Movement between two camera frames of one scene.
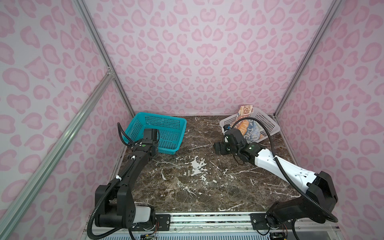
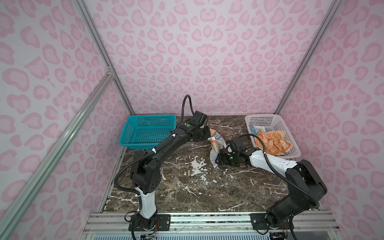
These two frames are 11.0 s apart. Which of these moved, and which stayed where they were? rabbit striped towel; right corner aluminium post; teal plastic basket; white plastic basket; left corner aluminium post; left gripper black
Moved: white plastic basket; left gripper black; rabbit striped towel
Stayed: right corner aluminium post; left corner aluminium post; teal plastic basket
